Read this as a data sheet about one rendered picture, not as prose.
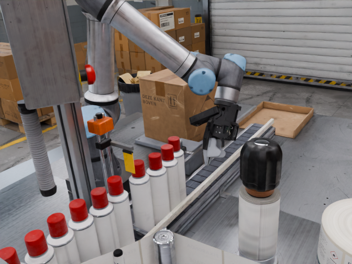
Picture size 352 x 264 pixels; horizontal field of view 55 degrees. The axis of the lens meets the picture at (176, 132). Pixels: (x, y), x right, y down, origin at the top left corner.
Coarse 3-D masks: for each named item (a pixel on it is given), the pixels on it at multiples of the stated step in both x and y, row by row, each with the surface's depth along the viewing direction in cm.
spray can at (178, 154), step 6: (168, 138) 93; (174, 138) 92; (174, 144) 92; (174, 150) 92; (180, 150) 94; (174, 156) 92; (180, 156) 93; (180, 162) 93; (180, 168) 94; (180, 174) 95; (180, 180) 95; (180, 186) 96; (180, 192) 97; (180, 198) 98
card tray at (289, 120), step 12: (264, 108) 179; (276, 108) 176; (288, 108) 173; (300, 108) 169; (312, 108) 166; (252, 120) 165; (264, 120) 164; (276, 120) 163; (288, 120) 162; (300, 120) 161; (276, 132) 151; (288, 132) 150
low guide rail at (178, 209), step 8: (272, 120) 143; (264, 128) 137; (256, 136) 131; (232, 160) 116; (224, 168) 111; (216, 176) 108; (200, 184) 102; (208, 184) 104; (192, 192) 98; (200, 192) 100; (184, 200) 95; (192, 200) 97; (176, 208) 92; (184, 208) 94; (168, 216) 89; (176, 216) 91; (160, 224) 86; (168, 224) 89; (152, 232) 83
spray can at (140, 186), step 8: (136, 160) 82; (136, 168) 80; (144, 168) 82; (136, 176) 81; (144, 176) 82; (136, 184) 81; (144, 184) 81; (136, 192) 82; (144, 192) 82; (136, 200) 83; (144, 200) 83; (136, 208) 84; (144, 208) 84; (152, 208) 86; (136, 216) 85; (144, 216) 85; (152, 216) 87; (136, 224) 87; (144, 224) 86; (152, 224) 87; (136, 232) 89
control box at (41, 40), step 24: (0, 0) 52; (24, 0) 53; (48, 0) 54; (24, 24) 54; (48, 24) 55; (24, 48) 56; (48, 48) 57; (72, 48) 59; (24, 72) 57; (48, 72) 58; (72, 72) 60; (24, 96) 58; (48, 96) 60; (72, 96) 61
